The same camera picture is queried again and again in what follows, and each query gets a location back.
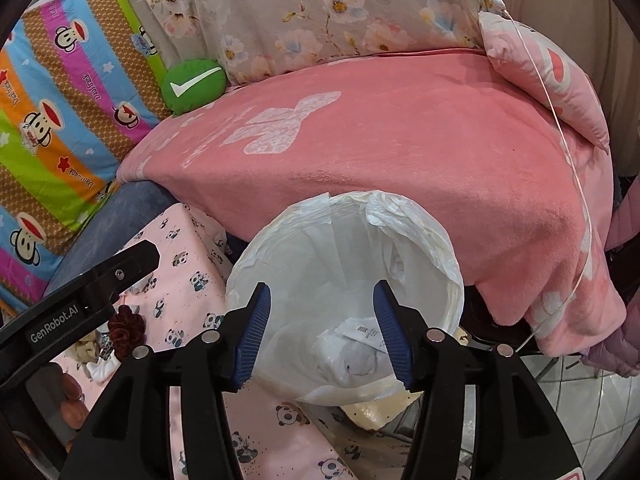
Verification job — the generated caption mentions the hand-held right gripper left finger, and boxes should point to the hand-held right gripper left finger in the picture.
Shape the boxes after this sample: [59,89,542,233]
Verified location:
[59,282,273,480]

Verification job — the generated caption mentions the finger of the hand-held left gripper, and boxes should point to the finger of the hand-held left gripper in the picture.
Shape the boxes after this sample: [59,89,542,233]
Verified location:
[81,239,162,309]

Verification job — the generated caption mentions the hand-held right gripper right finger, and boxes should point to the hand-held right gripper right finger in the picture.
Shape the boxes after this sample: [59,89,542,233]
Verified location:
[372,280,583,480]

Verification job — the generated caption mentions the white paper pile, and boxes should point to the white paper pile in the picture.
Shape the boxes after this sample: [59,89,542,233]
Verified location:
[312,317,401,388]

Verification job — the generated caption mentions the trash bin with white bag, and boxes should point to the trash bin with white bag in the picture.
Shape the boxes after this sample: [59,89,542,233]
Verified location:
[225,190,465,428]

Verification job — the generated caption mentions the person's left hand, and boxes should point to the person's left hand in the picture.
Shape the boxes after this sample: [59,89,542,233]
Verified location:
[59,367,93,428]

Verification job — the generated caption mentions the blue grey cushion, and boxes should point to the blue grey cushion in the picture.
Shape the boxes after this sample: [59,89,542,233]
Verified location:
[42,180,188,301]

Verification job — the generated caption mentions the pink panda print sheet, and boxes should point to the pink panda print sheet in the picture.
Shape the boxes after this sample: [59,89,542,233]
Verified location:
[50,202,366,480]

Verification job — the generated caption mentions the dark red scrunchie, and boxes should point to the dark red scrunchie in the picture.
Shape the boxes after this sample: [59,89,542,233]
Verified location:
[107,307,147,358]

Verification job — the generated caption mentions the striped monkey print quilt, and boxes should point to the striped monkey print quilt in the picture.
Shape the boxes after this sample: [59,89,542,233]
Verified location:
[0,0,173,311]

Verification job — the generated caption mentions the pink fleece blanket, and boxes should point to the pink fleece blanket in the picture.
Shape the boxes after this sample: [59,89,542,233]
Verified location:
[116,50,628,361]

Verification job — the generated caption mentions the green check-mark cushion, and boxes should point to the green check-mark cushion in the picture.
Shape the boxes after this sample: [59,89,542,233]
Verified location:
[160,58,227,113]

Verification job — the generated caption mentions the mauve puffer jacket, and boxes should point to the mauve puffer jacket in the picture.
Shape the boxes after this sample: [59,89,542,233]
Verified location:
[582,200,640,378]

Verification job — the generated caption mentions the pink patterned pillow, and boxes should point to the pink patterned pillow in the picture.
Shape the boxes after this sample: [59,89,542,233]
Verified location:
[477,10,612,156]

